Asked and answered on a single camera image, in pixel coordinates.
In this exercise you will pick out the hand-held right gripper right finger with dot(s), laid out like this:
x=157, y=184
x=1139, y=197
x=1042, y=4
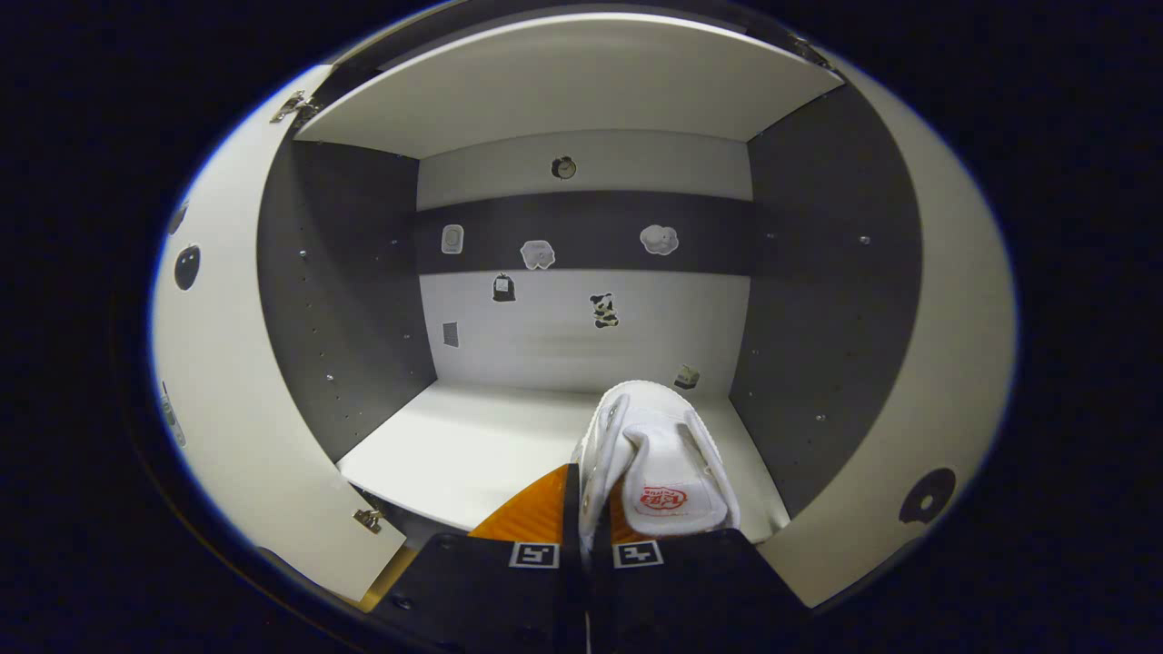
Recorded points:
x=690, y=599

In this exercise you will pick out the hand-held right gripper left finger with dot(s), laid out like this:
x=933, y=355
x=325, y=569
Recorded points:
x=491, y=599

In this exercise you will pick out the white grey shoe cabinet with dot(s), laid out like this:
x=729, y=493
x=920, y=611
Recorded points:
x=509, y=445

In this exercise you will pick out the white canvas shoe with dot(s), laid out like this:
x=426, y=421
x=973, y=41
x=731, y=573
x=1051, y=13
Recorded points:
x=668, y=445

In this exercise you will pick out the white cabinet door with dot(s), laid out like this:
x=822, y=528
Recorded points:
x=227, y=381
x=954, y=363

